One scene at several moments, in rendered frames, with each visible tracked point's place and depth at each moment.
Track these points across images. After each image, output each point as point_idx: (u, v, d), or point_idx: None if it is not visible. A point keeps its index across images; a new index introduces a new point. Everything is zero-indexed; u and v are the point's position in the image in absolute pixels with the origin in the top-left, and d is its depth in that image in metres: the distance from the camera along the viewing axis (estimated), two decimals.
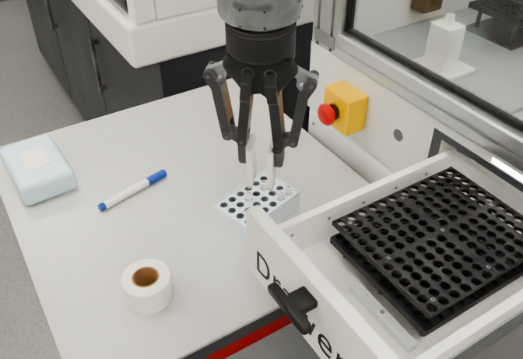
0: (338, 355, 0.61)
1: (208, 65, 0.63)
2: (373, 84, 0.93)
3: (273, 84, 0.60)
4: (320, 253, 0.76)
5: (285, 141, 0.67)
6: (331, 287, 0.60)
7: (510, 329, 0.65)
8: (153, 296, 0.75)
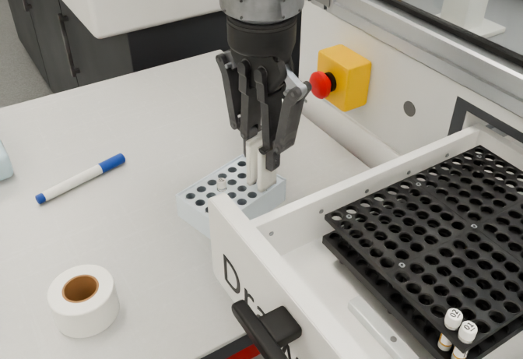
0: None
1: (226, 51, 0.66)
2: (378, 46, 0.75)
3: (261, 81, 0.60)
4: (310, 258, 0.58)
5: (274, 145, 0.66)
6: (321, 308, 0.41)
7: None
8: (88, 315, 0.57)
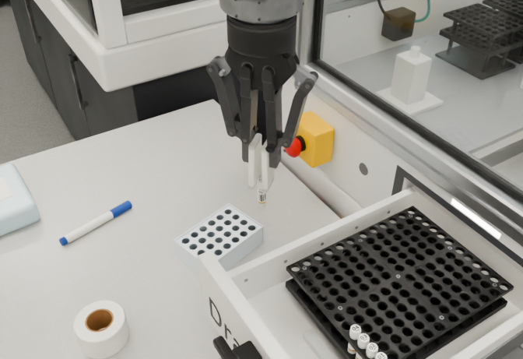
0: None
1: (213, 59, 0.64)
2: (338, 117, 0.92)
3: (270, 80, 0.61)
4: (276, 297, 0.75)
5: (279, 140, 0.67)
6: (275, 343, 0.58)
7: None
8: (106, 341, 0.74)
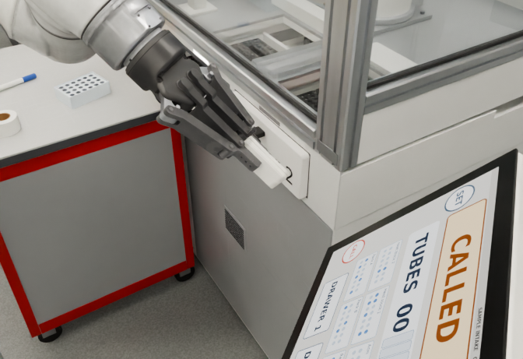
0: None
1: (159, 114, 0.64)
2: None
3: (200, 74, 0.68)
4: None
5: (246, 127, 0.71)
6: None
7: None
8: (4, 124, 1.37)
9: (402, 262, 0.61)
